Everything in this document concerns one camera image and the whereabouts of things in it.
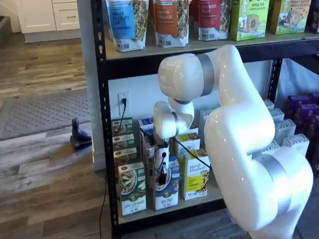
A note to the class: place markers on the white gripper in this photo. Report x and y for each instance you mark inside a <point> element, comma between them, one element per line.
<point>167,159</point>

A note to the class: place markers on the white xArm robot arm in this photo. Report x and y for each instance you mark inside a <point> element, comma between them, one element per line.
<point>239,139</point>

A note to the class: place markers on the yellow and white granola box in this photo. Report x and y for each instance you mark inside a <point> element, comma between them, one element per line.
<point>195,179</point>
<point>194,131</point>
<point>185,143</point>

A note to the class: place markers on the green cereal box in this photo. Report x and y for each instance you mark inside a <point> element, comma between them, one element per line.
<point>132,189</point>
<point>123,142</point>
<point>124,155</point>
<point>128,127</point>

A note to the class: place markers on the white patterned box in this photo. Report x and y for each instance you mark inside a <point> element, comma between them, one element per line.
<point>297,144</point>
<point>276,114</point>
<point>207,118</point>
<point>285,129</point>
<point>268,104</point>

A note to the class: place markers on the black metal shelf rack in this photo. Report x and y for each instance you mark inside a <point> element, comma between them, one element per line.
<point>102,74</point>

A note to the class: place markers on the purple box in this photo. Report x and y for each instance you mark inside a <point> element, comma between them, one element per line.
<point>307,117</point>
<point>296,104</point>
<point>314,97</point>

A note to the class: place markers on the green apple pie box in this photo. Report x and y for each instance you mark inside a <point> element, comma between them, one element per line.
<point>249,22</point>

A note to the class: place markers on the green peanut butter box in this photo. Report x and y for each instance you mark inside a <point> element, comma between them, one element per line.
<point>289,17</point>

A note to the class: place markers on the dark box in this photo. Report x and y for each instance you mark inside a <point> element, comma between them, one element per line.
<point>314,20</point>

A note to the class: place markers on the purple toy figure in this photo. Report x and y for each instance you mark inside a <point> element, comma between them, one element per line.
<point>79,139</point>

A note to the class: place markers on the grey door mat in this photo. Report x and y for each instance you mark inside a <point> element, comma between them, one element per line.
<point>45,112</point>

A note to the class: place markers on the orange pumpkin granola pouch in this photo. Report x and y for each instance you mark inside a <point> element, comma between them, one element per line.
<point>164,17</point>

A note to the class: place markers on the blue vanilla granola pouch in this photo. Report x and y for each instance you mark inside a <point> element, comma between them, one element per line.
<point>119,15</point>

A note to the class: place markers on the red cranberry granola pouch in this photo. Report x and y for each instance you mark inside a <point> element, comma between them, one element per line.
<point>207,15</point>

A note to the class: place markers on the white cabinet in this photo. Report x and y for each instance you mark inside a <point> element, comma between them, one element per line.
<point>37,15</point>

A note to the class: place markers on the white wall outlet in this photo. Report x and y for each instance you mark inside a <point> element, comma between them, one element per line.
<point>120,110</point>

